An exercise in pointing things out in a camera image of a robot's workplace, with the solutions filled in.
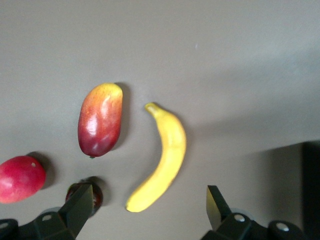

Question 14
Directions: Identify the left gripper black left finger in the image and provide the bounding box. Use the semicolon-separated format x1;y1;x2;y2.
0;184;94;240

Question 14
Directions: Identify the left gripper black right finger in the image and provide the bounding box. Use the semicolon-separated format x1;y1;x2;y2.
199;185;311;240

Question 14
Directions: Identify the yellow banana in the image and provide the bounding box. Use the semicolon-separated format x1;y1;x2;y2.
124;102;188;213

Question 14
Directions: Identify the red yellow mango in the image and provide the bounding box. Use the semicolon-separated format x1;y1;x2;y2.
77;82;124;158

